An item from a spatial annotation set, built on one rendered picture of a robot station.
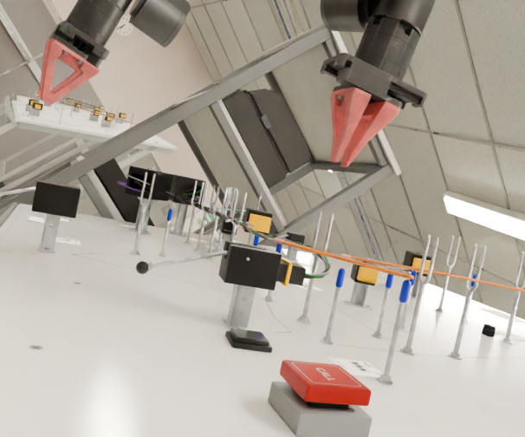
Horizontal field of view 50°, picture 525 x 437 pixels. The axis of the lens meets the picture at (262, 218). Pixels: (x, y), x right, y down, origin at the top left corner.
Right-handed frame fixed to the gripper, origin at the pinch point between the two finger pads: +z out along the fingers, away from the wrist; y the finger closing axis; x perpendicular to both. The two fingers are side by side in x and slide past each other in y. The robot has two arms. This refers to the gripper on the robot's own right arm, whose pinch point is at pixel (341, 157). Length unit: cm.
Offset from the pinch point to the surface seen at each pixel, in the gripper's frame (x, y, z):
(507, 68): -226, -154, -113
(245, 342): 5.4, 3.8, 20.9
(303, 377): 21.7, 4.4, 17.7
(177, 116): -97, 12, -5
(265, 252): -0.3, 3.7, 12.5
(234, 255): -0.3, 6.8, 13.9
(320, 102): -130, -33, -31
